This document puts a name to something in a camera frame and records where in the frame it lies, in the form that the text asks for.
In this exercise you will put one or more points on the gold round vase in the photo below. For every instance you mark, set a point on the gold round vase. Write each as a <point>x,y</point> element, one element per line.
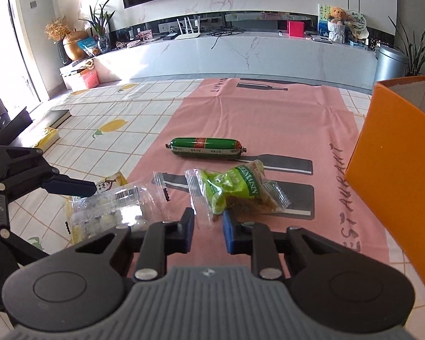
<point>75,45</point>

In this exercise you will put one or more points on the flat kitchen scale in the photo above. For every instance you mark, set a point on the flat kitchen scale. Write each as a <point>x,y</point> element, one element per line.
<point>321,39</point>

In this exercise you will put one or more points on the potted snake plant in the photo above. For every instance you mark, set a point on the potted snake plant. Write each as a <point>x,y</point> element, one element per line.
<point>416,53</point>

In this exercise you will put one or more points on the white router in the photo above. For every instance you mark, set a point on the white router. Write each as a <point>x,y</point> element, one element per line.
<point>187,34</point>

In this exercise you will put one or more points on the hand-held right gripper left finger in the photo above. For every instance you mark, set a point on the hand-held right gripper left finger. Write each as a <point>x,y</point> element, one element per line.
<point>188,233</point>

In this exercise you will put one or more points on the pink table mat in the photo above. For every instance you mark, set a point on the pink table mat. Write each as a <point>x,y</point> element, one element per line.
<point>269,120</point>

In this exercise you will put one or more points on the blue snack bag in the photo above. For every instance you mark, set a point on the blue snack bag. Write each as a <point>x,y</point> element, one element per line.
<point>88,46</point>

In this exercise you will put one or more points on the orange cardboard box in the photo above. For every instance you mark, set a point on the orange cardboard box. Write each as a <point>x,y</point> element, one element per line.
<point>393,148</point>

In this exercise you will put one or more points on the brown teddy bear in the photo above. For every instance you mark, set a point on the brown teddy bear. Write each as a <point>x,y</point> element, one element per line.
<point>337,14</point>

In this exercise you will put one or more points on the green raisin packet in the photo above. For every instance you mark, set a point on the green raisin packet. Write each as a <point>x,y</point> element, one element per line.
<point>233,187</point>

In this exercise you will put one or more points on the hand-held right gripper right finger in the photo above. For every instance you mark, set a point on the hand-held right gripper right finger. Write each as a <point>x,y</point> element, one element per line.
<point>228,235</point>

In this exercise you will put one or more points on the white marble television cabinet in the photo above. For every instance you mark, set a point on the white marble television cabinet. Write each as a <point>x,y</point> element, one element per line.
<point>269,56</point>

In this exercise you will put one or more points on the dried yellow flowers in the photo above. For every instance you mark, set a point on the dried yellow flowers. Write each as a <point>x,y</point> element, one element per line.
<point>56,28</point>

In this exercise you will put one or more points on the small photo frame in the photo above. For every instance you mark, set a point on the small photo frame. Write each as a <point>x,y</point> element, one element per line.
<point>145,35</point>

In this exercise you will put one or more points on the small yellow box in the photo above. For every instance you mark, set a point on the small yellow box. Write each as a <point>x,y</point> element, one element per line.
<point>46,138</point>

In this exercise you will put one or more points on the dark book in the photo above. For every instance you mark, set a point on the dark book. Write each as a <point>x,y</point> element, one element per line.
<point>60,117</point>

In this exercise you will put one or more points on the silver trash can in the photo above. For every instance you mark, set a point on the silver trash can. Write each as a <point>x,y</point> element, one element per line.
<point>389,65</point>

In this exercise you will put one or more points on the red cube box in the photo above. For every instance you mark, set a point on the red cube box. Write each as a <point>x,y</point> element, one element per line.
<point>295,28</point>

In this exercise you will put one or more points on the long leaf plant in glass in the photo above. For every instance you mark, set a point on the long leaf plant in glass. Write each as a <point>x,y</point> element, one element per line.
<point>99,24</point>

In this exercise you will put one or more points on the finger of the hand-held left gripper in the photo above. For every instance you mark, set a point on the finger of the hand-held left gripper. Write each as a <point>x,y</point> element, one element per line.
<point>67,186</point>
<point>17,246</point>

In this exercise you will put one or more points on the green sausage stick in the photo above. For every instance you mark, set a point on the green sausage stick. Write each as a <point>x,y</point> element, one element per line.
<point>205,147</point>

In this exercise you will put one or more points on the white knitted basket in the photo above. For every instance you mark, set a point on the white knitted basket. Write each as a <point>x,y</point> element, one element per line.
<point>335,32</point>

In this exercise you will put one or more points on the clear packet of white candies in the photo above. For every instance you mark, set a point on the clear packet of white candies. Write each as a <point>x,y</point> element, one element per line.
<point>109,209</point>

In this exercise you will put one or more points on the round hand fan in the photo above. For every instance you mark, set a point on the round hand fan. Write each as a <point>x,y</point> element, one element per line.
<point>357,23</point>

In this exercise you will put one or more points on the yellow cartoon snack packet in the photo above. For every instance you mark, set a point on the yellow cartoon snack packet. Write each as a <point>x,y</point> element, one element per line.
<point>111,183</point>

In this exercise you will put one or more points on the blue green picture card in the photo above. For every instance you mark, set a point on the blue green picture card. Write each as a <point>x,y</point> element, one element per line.
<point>323,17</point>

